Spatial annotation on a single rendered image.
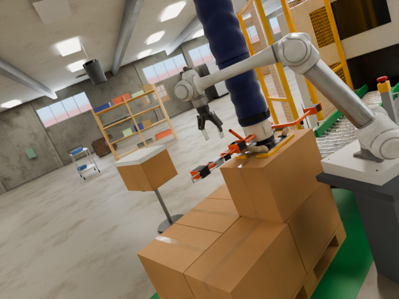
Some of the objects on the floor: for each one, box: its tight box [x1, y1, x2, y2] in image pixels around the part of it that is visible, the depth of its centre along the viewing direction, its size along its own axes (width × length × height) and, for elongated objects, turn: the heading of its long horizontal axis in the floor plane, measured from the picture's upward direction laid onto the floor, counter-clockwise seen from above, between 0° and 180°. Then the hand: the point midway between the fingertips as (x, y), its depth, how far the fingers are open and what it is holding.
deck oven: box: [198, 59, 229, 99], centre depth 1822 cm, size 176×135×227 cm
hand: (214, 136), depth 173 cm, fingers open, 13 cm apart
